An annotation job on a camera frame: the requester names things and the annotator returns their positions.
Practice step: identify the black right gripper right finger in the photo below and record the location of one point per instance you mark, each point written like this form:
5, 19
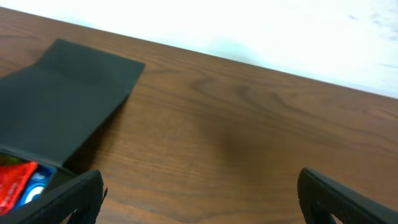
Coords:
324, 200

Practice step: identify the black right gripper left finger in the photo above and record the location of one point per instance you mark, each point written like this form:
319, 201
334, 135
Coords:
79, 200

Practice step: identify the blue Oreo cookie pack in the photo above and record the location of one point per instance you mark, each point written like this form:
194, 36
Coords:
35, 185

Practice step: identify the red snack bag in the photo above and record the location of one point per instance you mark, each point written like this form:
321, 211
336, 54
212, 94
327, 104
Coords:
13, 181

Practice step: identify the dark green box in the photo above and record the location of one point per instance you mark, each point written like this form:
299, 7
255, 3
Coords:
52, 107

